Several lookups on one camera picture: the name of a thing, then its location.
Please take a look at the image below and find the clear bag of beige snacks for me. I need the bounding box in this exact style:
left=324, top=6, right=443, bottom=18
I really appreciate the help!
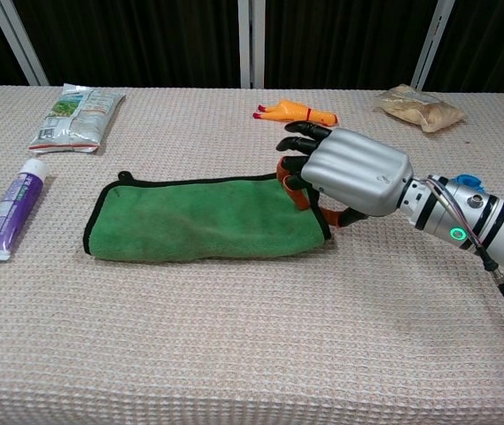
left=373, top=83, right=466, bottom=134

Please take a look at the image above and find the orange rubber chicken toy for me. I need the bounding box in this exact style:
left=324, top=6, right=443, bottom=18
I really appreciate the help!
left=252, top=98, right=339, bottom=128

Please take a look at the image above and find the blue round plastic lid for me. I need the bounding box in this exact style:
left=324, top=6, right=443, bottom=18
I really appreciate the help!
left=457, top=174, right=485, bottom=192

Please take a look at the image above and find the purple white toothpaste tube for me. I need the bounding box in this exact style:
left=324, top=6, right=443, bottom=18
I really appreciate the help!
left=0, top=158, right=50, bottom=262

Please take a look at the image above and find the beige waffle tablecloth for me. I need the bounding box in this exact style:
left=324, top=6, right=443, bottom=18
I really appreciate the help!
left=0, top=85, right=504, bottom=425

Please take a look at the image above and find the grey green cloth black trim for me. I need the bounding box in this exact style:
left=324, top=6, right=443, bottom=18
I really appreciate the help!
left=82, top=170, right=333, bottom=262

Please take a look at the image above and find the white green snack bag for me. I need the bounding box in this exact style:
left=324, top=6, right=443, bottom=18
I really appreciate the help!
left=27, top=82, right=127, bottom=155

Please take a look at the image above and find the white metal frame post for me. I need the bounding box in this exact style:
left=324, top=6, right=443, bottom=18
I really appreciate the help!
left=236, top=0, right=266, bottom=89
left=410, top=0, right=456, bottom=92
left=0, top=0, right=50, bottom=88

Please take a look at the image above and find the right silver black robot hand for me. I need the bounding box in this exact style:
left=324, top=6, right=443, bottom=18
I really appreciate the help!
left=275, top=121, right=415, bottom=229

